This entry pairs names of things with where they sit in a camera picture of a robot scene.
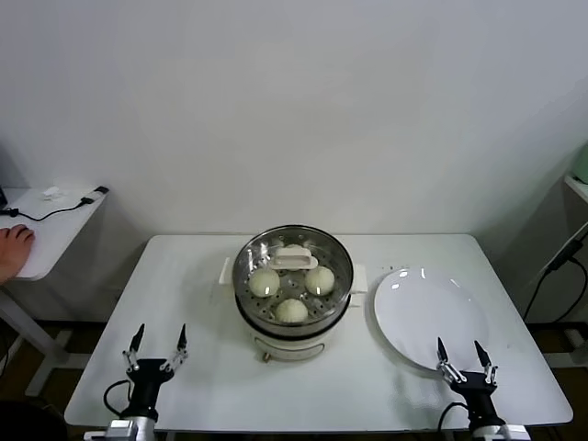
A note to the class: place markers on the white side table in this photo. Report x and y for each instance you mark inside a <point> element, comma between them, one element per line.
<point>64,229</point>

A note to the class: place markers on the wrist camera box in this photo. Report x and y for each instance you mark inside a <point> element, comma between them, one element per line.
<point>514,433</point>
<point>121,432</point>

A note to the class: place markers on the bare person hand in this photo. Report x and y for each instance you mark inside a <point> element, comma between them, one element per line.
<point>14,250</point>

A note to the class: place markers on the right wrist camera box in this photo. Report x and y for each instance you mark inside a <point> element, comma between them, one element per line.
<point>514,433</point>

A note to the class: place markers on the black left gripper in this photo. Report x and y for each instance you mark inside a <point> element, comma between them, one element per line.
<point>149,372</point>

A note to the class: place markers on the white steamed baozi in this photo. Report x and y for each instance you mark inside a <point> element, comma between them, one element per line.
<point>290,311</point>
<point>264,282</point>
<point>319,281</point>

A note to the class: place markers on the crumpled white tissue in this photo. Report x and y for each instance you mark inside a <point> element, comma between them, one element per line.
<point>51,193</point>

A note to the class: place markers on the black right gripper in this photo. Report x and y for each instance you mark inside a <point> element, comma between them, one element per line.
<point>478,383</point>

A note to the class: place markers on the white round plate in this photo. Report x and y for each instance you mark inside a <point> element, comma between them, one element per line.
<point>432,312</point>

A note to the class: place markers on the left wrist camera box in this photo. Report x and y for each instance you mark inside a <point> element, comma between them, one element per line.
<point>121,432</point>

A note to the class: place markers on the perforated steel steamer basket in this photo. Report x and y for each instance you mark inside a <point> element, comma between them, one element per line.
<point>348,294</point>

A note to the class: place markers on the pale green container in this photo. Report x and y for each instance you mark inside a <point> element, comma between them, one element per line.
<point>583,163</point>

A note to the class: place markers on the white shelf board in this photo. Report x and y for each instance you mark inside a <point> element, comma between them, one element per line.
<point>578,186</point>

